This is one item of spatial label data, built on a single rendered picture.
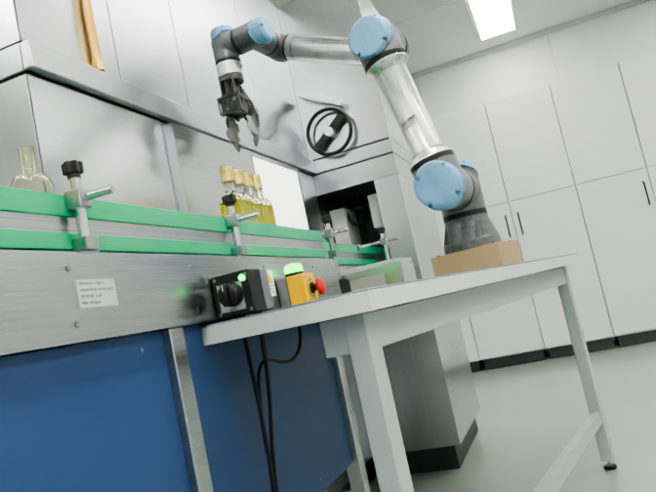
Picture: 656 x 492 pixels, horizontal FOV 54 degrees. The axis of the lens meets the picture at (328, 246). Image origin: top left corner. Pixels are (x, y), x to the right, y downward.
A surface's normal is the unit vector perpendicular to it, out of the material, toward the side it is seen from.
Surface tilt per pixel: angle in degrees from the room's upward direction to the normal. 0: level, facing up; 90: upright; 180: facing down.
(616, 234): 90
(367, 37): 83
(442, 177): 98
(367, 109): 90
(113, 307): 90
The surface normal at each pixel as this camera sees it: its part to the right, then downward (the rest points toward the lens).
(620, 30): -0.33, -0.03
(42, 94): 0.92, -0.23
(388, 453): -0.53, 0.03
